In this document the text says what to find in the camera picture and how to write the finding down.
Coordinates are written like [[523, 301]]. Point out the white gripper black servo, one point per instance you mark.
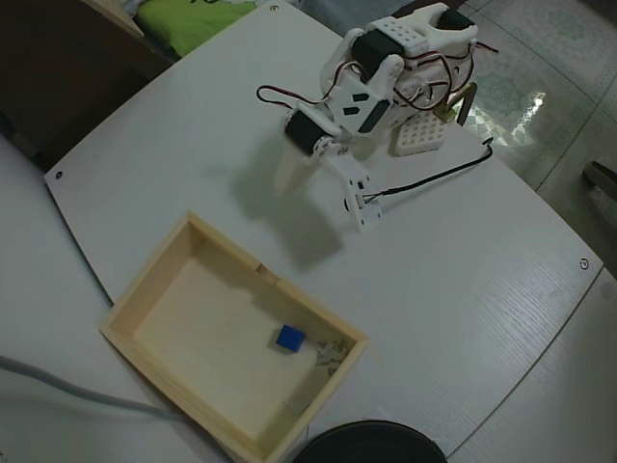
[[303, 132]]

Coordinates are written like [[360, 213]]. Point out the small blue cube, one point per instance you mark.
[[290, 338]]

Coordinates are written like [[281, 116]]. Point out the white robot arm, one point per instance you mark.
[[402, 35]]

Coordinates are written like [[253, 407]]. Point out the open wooden box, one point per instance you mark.
[[217, 333]]

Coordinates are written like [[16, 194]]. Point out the green patterned cloth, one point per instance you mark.
[[193, 21]]

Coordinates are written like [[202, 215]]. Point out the brass table clamp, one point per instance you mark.
[[465, 103]]

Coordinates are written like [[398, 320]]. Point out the light wooden plank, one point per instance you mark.
[[115, 12]]

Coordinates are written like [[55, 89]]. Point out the dark brown furniture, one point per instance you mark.
[[58, 72]]

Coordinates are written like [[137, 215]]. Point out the black round object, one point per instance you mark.
[[368, 443]]

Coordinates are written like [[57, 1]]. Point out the dark furniture leg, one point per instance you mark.
[[600, 181]]

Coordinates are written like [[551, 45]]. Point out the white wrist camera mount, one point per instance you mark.
[[359, 195]]

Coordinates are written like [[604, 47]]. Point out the white perforated base plate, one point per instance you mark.
[[419, 135]]

